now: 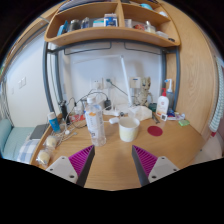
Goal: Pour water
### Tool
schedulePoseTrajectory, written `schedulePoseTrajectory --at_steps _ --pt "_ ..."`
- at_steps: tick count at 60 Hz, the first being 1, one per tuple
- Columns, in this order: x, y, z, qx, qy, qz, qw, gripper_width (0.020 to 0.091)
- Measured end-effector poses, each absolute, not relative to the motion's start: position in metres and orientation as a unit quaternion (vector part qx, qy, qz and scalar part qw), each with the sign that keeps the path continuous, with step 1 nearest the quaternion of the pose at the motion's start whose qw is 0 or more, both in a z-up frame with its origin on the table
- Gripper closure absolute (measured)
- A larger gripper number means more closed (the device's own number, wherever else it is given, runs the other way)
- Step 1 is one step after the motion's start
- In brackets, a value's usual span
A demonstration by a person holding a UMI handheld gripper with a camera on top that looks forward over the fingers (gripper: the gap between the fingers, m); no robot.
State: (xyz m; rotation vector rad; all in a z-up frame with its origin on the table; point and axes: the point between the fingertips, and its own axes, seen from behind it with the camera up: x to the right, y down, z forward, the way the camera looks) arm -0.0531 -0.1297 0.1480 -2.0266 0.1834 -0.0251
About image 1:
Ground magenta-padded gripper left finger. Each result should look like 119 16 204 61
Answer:
45 144 96 188

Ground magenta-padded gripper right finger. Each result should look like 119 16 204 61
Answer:
131 144 181 187

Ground clear plastic water bottle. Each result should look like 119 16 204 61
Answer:
84 94 108 148

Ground bagged round bun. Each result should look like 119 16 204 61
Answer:
35 148 54 167
44 134 60 149

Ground flat round red coaster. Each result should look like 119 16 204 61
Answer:
147 125 164 137

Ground dark grey tablet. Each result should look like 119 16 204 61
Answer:
29 123 50 140

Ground blue white tube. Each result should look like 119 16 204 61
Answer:
46 111 62 134

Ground small green block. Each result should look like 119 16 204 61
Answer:
177 119 191 127

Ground dark scissors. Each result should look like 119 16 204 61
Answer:
151 112 161 124

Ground white cup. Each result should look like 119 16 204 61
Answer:
118 116 141 143

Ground red packet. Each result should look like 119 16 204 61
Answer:
69 114 86 123

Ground red blue tubes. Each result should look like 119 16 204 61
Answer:
166 111 186 122

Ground light green bed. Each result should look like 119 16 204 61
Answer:
0 118 42 164

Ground black electric shaver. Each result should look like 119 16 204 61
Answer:
59 99 69 126

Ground white plastic box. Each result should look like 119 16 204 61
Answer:
128 105 153 121

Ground white red pump bottle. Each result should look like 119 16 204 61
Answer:
155 87 170 118

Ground small white oval object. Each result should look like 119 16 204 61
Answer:
108 116 121 125

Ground brown tree figurine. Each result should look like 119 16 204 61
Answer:
137 76 154 107

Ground wooden shelf unit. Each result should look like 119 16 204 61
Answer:
44 0 181 48

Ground black cable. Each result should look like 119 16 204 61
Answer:
66 91 111 124

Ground white blue-label wall box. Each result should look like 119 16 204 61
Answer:
130 77 142 89

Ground grey metal shelf frame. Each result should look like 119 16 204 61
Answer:
42 39 181 116

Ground white wall switch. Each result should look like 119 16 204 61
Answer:
18 77 28 89

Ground green cable with plug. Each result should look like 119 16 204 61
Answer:
105 78 129 98

